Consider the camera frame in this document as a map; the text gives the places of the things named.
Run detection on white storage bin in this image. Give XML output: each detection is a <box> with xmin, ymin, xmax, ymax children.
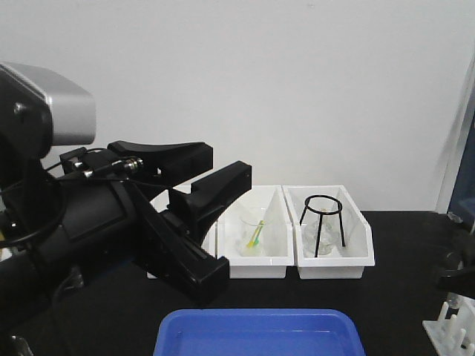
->
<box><xmin>146</xmin><ymin>185</ymin><xmax>218</xmax><ymax>280</ymax></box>
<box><xmin>215</xmin><ymin>185</ymin><xmax>294</xmax><ymax>279</ymax></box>
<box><xmin>283</xmin><ymin>185</ymin><xmax>376</xmax><ymax>280</ymax></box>

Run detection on glass alcohol lamp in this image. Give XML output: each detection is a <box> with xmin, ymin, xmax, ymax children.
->
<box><xmin>303</xmin><ymin>220</ymin><xmax>338</xmax><ymax>258</ymax></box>

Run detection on white test tube rack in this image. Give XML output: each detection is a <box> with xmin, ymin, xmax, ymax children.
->
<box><xmin>422</xmin><ymin>297</ymin><xmax>474</xmax><ymax>356</ymax></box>

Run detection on glass beaker in middle bin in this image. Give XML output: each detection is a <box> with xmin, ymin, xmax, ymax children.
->
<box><xmin>238</xmin><ymin>214</ymin><xmax>272</xmax><ymax>257</ymax></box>

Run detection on blue plastic tray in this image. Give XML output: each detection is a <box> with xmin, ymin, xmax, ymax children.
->
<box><xmin>154</xmin><ymin>309</ymin><xmax>365</xmax><ymax>355</ymax></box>

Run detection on white right storage bin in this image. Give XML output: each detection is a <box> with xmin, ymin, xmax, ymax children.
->
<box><xmin>283</xmin><ymin>185</ymin><xmax>376</xmax><ymax>280</ymax></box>

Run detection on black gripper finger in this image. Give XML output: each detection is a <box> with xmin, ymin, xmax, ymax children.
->
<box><xmin>108</xmin><ymin>141</ymin><xmax>213</xmax><ymax>185</ymax></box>
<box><xmin>129</xmin><ymin>184</ymin><xmax>229</xmax><ymax>304</ymax></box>

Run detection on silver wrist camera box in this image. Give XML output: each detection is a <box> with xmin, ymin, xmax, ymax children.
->
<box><xmin>1</xmin><ymin>62</ymin><xmax>96</xmax><ymax>146</ymax></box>

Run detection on white middle storage bin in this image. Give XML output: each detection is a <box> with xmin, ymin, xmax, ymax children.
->
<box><xmin>215</xmin><ymin>185</ymin><xmax>294</xmax><ymax>279</ymax></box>

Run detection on yellow green plastic spatulas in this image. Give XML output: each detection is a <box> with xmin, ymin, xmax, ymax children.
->
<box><xmin>246</xmin><ymin>220</ymin><xmax>266</xmax><ymax>249</ymax></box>

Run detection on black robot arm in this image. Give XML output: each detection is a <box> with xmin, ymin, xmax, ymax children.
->
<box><xmin>1</xmin><ymin>62</ymin><xmax>252</xmax><ymax>332</ymax></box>

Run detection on black wire tripod stand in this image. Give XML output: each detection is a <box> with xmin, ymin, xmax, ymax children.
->
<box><xmin>299</xmin><ymin>194</ymin><xmax>347</xmax><ymax>258</ymax></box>

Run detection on white left storage bin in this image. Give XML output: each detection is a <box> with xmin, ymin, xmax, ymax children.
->
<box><xmin>146</xmin><ymin>185</ymin><xmax>218</xmax><ymax>280</ymax></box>

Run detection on black camera cable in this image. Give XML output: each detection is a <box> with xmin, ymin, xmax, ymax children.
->
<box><xmin>0</xmin><ymin>148</ymin><xmax>145</xmax><ymax>249</ymax></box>

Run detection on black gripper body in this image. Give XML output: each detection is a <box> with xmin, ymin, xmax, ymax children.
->
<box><xmin>47</xmin><ymin>147</ymin><xmax>252</xmax><ymax>280</ymax></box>

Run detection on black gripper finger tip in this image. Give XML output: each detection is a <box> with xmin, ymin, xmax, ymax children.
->
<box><xmin>434</xmin><ymin>230</ymin><xmax>474</xmax><ymax>299</ymax></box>

